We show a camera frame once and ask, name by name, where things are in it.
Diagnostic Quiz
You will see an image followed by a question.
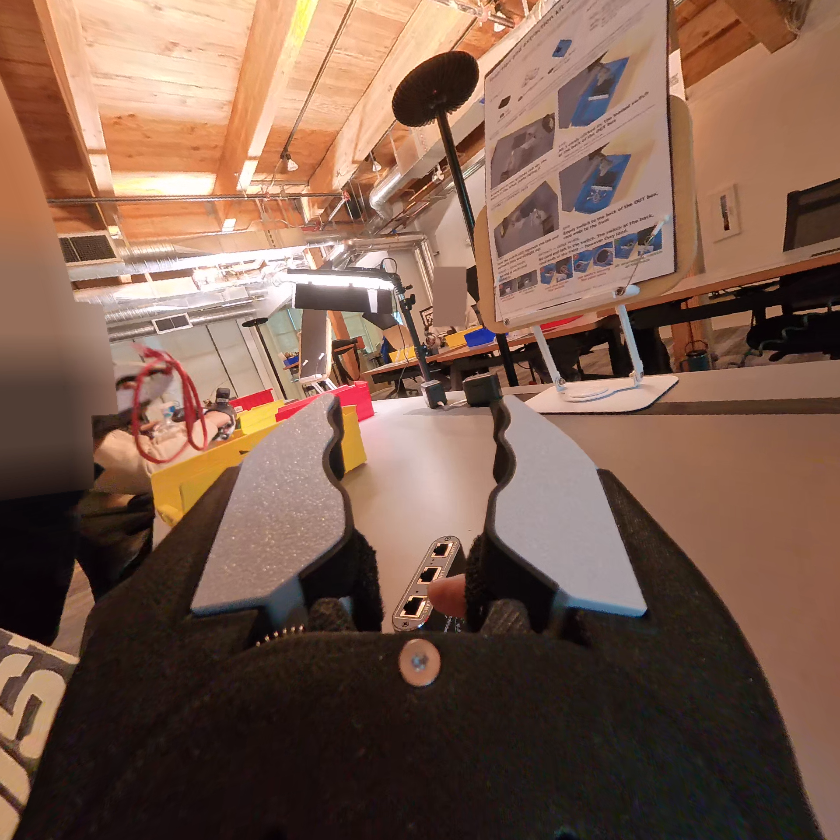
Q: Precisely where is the silver ventilation duct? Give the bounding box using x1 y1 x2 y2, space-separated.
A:
69 236 427 293

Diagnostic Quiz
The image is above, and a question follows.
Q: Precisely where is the black network switch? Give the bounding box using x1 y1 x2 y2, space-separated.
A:
392 535 468 634

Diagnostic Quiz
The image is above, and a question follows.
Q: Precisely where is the studio light panel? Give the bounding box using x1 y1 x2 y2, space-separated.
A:
287 266 401 316

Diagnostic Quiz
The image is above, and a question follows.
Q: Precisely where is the black floor lamp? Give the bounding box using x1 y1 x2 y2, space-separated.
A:
241 317 290 395

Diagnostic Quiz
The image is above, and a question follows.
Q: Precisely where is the black white printed shirt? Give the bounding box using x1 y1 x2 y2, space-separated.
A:
0 626 80 821

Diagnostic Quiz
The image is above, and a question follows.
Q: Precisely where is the black light stand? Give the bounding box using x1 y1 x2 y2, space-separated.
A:
381 258 448 408

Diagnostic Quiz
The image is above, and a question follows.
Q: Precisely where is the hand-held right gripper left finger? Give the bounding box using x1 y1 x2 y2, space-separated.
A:
190 392 361 616

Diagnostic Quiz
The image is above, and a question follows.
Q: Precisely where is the wooden desk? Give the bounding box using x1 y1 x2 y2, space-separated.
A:
499 252 840 395

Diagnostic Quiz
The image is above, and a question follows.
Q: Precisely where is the person's right hand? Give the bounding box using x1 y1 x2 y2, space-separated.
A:
428 576 468 621

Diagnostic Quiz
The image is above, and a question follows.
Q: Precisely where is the red cable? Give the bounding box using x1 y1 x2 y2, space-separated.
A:
131 348 210 463

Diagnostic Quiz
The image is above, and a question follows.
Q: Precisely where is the wooden instruction sheet board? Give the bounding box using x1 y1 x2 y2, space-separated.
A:
474 0 700 332

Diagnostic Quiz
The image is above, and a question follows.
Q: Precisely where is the ceiling vent grille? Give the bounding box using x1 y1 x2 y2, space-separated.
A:
58 231 122 265

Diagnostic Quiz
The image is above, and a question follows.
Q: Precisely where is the white board stand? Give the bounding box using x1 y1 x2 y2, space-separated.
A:
525 305 680 414

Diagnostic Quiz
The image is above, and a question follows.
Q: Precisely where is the black mesh office chair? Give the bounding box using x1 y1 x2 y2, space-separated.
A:
745 177 840 362

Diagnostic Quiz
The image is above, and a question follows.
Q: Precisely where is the yellow plastic bin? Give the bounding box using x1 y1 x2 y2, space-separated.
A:
151 406 367 526

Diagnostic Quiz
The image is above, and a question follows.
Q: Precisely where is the black round lamp on pole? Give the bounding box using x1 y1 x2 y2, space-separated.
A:
392 51 519 388

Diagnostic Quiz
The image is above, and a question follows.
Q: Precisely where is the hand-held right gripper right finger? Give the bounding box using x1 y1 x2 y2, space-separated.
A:
483 394 648 618

